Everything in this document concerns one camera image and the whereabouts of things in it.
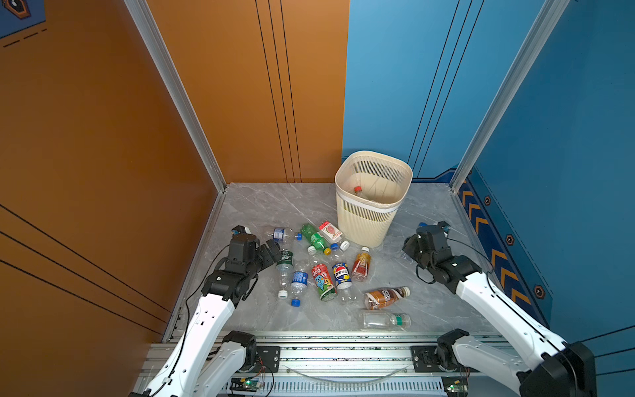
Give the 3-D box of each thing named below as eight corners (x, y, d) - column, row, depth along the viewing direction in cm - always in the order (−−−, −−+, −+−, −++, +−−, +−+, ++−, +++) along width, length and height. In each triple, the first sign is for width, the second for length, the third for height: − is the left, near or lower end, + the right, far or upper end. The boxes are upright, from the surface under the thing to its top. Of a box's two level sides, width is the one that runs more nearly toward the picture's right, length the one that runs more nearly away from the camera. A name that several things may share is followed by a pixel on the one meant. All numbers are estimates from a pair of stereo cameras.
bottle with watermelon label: (340, 254, 98) (341, 248, 94) (318, 232, 104) (318, 226, 101) (350, 246, 100) (351, 241, 97) (328, 226, 107) (328, 220, 103)
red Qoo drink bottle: (321, 303, 84) (321, 299, 81) (309, 266, 92) (308, 262, 90) (339, 297, 85) (339, 293, 82) (325, 261, 94) (325, 256, 91)
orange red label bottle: (349, 279, 91) (350, 273, 87) (356, 250, 99) (357, 244, 95) (366, 283, 90) (368, 278, 86) (371, 254, 98) (373, 247, 94)
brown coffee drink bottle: (368, 313, 84) (371, 308, 79) (362, 299, 87) (364, 293, 82) (409, 299, 87) (414, 293, 82) (402, 285, 90) (406, 279, 85)
